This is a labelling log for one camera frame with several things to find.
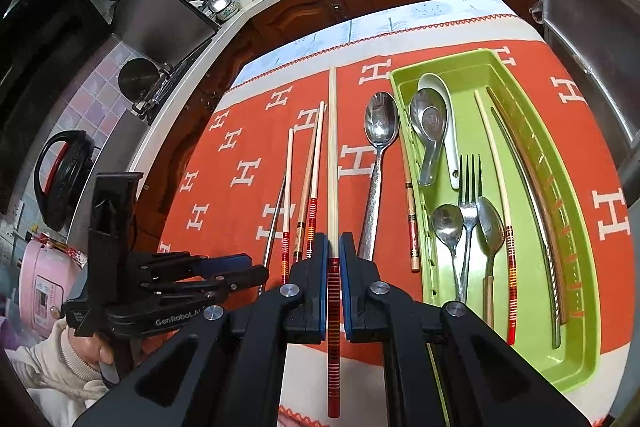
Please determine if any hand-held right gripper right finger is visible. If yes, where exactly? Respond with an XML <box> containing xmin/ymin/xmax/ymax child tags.
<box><xmin>340</xmin><ymin>233</ymin><xmax>591</xmax><ymax>427</ymax></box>

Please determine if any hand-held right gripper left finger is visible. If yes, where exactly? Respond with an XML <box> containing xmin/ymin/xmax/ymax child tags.
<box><xmin>72</xmin><ymin>232</ymin><xmax>330</xmax><ymax>427</ymax></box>

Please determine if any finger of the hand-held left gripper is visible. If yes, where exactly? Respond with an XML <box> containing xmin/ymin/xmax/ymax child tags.
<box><xmin>140</xmin><ymin>266</ymin><xmax>271</xmax><ymax>304</ymax></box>
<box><xmin>127</xmin><ymin>252</ymin><xmax>251</xmax><ymax>280</ymax></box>

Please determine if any light brown wooden chopstick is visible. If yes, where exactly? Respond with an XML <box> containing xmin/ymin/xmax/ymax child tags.
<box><xmin>294</xmin><ymin>109</ymin><xmax>323</xmax><ymax>260</ymax></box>

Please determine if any bamboo chopstick with patterned end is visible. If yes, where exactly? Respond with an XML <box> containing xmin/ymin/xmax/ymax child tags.
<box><xmin>400</xmin><ymin>127</ymin><xmax>422</xmax><ymax>273</ymax></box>

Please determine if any small metal spoon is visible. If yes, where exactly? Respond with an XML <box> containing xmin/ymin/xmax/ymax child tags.
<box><xmin>431</xmin><ymin>204</ymin><xmax>466</xmax><ymax>303</ymax></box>
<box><xmin>476</xmin><ymin>196</ymin><xmax>506</xmax><ymax>330</ymax></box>

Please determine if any long ivory red-banded chopstick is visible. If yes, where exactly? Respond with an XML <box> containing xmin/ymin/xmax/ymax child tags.
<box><xmin>326</xmin><ymin>66</ymin><xmax>342</xmax><ymax>419</ymax></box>
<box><xmin>473</xmin><ymin>91</ymin><xmax>517</xmax><ymax>346</ymax></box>

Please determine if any metal fork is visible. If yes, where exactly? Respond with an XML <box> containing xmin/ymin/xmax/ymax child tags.
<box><xmin>457</xmin><ymin>154</ymin><xmax>483</xmax><ymax>303</ymax></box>

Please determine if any large metal spoon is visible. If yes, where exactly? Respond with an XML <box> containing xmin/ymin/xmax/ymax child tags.
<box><xmin>356</xmin><ymin>92</ymin><xmax>401</xmax><ymax>263</ymax></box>

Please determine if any green plastic cutlery tray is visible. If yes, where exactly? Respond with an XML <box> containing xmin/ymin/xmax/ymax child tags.
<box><xmin>389</xmin><ymin>48</ymin><xmax>601</xmax><ymax>394</ymax></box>

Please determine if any dark brown wooden chopstick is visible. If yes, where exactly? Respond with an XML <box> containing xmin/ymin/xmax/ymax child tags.
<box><xmin>486</xmin><ymin>87</ymin><xmax>572</xmax><ymax>325</ymax></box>

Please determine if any person's left forearm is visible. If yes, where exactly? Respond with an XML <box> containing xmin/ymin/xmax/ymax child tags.
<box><xmin>5</xmin><ymin>317</ymin><xmax>108</xmax><ymax>413</ymax></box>

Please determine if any person's left hand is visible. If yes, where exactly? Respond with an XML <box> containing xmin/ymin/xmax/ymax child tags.
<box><xmin>67</xmin><ymin>336</ymin><xmax>115</xmax><ymax>379</ymax></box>

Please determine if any black red kettle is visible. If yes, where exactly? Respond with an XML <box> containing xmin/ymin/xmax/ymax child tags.
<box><xmin>34</xmin><ymin>130</ymin><xmax>96</xmax><ymax>233</ymax></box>

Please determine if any pink rice cooker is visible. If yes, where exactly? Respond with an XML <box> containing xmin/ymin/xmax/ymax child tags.
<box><xmin>17</xmin><ymin>234</ymin><xmax>83</xmax><ymax>333</ymax></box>

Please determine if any gas stove burner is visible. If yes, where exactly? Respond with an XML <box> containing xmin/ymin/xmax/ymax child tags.
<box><xmin>117</xmin><ymin>57</ymin><xmax>201</xmax><ymax>122</ymax></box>

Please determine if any white ceramic soup spoon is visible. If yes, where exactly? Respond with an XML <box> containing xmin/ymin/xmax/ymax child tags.
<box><xmin>417</xmin><ymin>73</ymin><xmax>462</xmax><ymax>190</ymax></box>

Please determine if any orange printed blanket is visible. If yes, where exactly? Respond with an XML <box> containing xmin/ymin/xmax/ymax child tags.
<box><xmin>155</xmin><ymin>14</ymin><xmax>638</xmax><ymax>427</ymax></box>

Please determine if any metal soup spoon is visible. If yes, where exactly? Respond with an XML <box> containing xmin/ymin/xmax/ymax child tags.
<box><xmin>410</xmin><ymin>88</ymin><xmax>448</xmax><ymax>186</ymax></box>

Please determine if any patterned ceramic bowl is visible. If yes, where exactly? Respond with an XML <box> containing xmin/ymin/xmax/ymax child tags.
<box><xmin>207</xmin><ymin>0</ymin><xmax>241</xmax><ymax>22</ymax></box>

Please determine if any light blue tablecloth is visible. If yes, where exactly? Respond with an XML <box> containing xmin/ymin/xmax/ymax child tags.
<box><xmin>235</xmin><ymin>0</ymin><xmax>531</xmax><ymax>82</ymax></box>

